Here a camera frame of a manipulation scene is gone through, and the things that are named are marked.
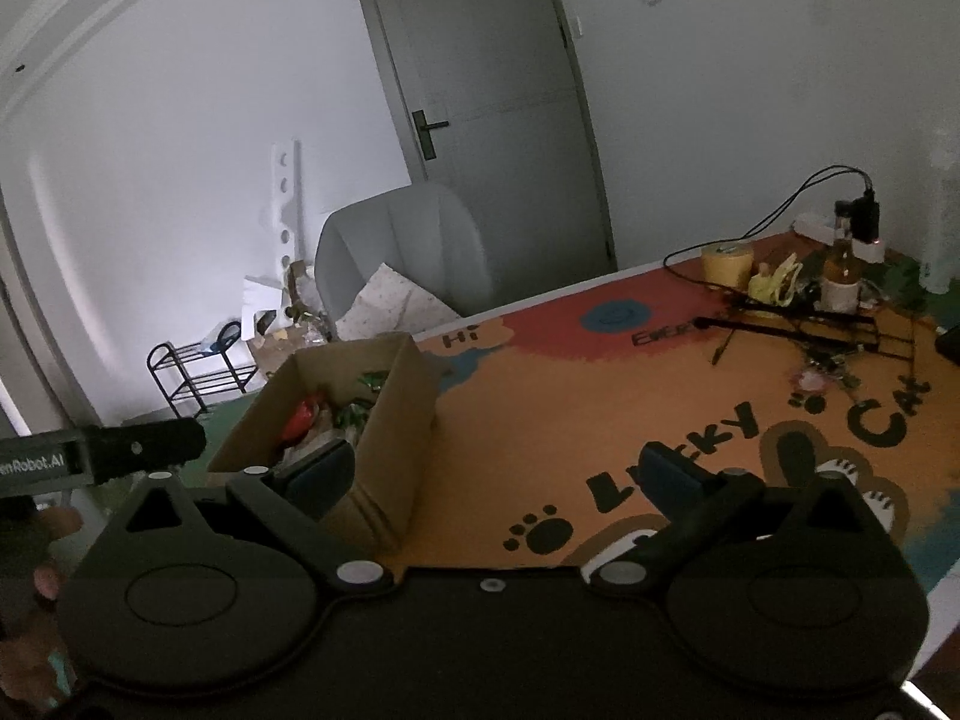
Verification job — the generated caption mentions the small pink packet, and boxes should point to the small pink packet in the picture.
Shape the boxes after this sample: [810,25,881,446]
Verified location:
[793,362,845,397]

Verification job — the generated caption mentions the black cable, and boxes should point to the black cable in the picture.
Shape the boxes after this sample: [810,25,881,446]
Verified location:
[663,164,876,295]

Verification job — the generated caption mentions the green leafy sprig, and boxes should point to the green leafy sprig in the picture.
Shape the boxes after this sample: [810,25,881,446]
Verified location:
[876,254,932,310]

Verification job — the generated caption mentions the yellow tape roll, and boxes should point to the yellow tape roll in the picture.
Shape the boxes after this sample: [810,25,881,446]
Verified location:
[700,241,754,289]

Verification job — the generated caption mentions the black wire shoe rack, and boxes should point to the black wire shoe rack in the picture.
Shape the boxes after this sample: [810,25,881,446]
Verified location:
[146,340,261,419]

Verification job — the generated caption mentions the brown glass bottle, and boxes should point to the brown glass bottle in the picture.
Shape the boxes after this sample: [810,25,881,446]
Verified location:
[820,202,861,314]

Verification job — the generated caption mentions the speckled white paper sheet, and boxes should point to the speckled white paper sheet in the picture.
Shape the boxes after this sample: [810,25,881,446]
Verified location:
[334,262,464,344]

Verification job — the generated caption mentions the cartoon cat table mat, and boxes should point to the cartoon cat table mat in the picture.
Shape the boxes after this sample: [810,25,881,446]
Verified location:
[202,229,960,595]

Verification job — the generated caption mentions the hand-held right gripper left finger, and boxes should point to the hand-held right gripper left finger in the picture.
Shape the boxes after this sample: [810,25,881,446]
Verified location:
[112,441,398,603]

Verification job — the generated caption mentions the clear plastic bottle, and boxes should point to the clear plastic bottle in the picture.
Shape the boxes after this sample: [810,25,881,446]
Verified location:
[922,141,960,295]

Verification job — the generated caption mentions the white perforated board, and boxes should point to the white perforated board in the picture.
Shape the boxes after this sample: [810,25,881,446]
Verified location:
[258,138,302,295]

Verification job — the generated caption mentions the grey armchair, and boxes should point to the grey armchair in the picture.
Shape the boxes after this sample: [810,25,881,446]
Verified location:
[314,181,494,321]

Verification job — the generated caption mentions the brown curved stand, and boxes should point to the brown curved stand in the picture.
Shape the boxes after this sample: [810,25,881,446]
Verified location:
[284,260,325,325]

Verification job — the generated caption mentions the person's left hand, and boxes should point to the person's left hand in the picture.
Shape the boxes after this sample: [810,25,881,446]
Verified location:
[0,504,85,605]

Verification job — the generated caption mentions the black door handle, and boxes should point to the black door handle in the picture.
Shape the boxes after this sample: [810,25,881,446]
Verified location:
[410,108,452,161]

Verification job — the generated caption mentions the black charger adapter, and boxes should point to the black charger adapter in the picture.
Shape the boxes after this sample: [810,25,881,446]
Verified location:
[850,193,881,242]

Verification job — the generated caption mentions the brown cardboard box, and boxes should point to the brown cardboard box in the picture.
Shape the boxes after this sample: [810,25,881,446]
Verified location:
[205,333,441,554]

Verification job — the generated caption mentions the grey door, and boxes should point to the grey door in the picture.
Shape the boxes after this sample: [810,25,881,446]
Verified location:
[346,0,619,317]

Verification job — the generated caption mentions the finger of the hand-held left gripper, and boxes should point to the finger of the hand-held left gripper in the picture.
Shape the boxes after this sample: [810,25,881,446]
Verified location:
[78,418,208,486]

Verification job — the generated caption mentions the yellow rubber gloves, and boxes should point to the yellow rubber gloves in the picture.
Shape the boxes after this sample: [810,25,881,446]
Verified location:
[748,254,805,310]

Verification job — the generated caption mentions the crumpled brown cardboard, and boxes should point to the crumpled brown cardboard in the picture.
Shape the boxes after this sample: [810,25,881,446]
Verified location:
[247,315,340,385]

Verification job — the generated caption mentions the white power strip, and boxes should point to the white power strip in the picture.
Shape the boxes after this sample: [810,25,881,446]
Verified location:
[793,213,887,265]

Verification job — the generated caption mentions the dark green snack packet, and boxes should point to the dark green snack packet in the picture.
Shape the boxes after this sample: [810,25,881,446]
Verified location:
[333,370,392,430]

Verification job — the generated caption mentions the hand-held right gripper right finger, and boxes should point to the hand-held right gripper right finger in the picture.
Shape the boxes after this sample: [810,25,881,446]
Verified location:
[579,441,883,602]

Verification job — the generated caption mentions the black wire stand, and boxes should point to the black wire stand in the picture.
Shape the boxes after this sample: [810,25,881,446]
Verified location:
[696,306,925,387]

